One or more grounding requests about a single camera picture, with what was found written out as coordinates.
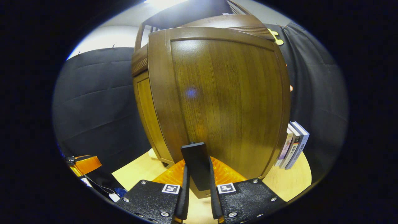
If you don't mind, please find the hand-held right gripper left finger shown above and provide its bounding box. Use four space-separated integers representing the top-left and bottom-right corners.
123 159 191 224

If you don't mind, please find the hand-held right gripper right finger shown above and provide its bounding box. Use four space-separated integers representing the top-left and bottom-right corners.
208 157 286 224

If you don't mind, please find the wooden shoe cabinet door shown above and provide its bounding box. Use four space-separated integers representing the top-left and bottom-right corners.
148 26 292 199
133 71 174 165

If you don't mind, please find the wooden cabinet drawer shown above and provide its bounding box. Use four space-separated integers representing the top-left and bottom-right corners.
131 15 276 77

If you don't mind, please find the black backdrop cloth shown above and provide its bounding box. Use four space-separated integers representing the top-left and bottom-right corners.
52 22 349 187

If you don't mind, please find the white-spined book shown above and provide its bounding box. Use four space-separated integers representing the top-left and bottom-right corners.
274 128 294 167

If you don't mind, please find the dark-spined book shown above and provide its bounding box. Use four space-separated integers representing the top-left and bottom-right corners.
280 124 302 169

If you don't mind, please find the blue-grey book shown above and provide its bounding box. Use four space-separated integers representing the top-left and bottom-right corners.
285 121 310 170

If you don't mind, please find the large ceiling light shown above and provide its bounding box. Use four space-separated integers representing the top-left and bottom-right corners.
145 0 187 10

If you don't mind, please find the thin white cable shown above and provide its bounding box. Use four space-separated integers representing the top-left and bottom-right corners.
83 174 122 203

